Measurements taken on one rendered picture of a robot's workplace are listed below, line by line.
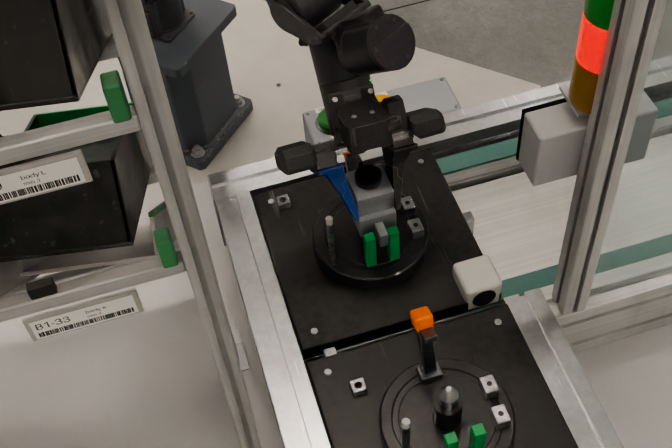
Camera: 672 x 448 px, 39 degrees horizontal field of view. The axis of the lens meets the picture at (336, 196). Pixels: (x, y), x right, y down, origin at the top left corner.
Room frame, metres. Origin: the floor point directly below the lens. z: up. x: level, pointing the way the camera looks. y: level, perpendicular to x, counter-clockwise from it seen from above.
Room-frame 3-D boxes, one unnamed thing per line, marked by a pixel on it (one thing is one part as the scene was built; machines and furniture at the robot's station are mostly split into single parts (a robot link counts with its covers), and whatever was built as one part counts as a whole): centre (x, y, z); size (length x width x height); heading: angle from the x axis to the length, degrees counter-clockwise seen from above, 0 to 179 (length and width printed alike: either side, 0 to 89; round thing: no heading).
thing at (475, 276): (0.62, -0.15, 0.97); 0.05 x 0.05 x 0.04; 13
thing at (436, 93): (0.92, -0.07, 0.93); 0.21 x 0.07 x 0.06; 103
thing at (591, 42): (0.62, -0.25, 1.33); 0.05 x 0.05 x 0.05
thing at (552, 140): (0.62, -0.25, 1.29); 0.12 x 0.05 x 0.25; 103
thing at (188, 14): (1.02, 0.21, 1.09); 0.07 x 0.07 x 0.06; 58
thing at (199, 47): (1.03, 0.21, 0.96); 0.15 x 0.15 x 0.20; 58
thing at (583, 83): (0.62, -0.25, 1.28); 0.05 x 0.05 x 0.05
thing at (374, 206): (0.68, -0.04, 1.06); 0.08 x 0.04 x 0.07; 13
